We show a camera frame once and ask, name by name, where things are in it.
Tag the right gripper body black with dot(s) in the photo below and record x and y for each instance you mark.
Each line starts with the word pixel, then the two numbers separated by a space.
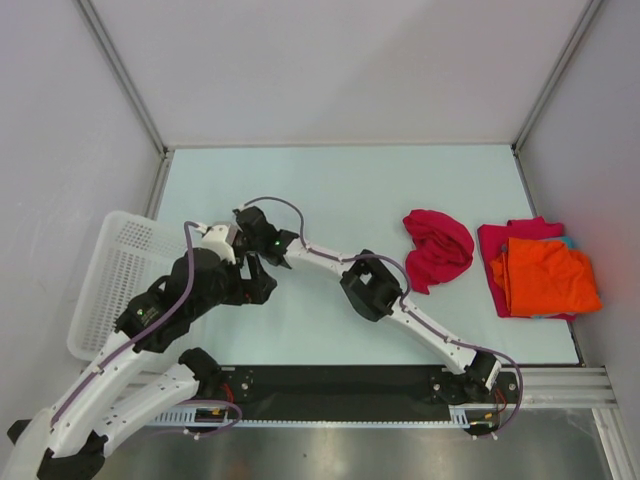
pixel 251 245

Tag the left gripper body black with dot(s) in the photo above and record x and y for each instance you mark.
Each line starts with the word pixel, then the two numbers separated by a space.
pixel 227 289

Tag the white perforated plastic basket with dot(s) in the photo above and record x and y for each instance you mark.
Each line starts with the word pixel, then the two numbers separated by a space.
pixel 130 254

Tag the crimson red t shirt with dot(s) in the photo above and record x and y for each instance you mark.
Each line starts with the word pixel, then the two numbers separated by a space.
pixel 443 249

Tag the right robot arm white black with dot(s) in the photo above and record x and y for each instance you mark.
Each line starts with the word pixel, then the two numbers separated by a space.
pixel 374 292

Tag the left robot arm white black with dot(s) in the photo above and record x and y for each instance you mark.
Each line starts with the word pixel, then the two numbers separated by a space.
pixel 73 438

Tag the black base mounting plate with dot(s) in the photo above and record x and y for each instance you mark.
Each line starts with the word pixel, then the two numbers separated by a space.
pixel 351 393

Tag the folded magenta t shirt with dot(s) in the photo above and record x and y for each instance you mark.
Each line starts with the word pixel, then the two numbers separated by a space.
pixel 492 238

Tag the folded orange t shirt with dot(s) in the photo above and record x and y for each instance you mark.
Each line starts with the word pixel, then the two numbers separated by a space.
pixel 513 272

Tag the folded teal t shirt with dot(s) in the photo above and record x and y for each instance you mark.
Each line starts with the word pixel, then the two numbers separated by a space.
pixel 569 243

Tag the white slotted cable duct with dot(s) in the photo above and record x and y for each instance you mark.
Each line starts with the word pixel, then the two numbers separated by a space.
pixel 184 417

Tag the aluminium extrusion rail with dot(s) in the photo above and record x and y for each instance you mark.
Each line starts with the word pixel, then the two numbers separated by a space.
pixel 566 388

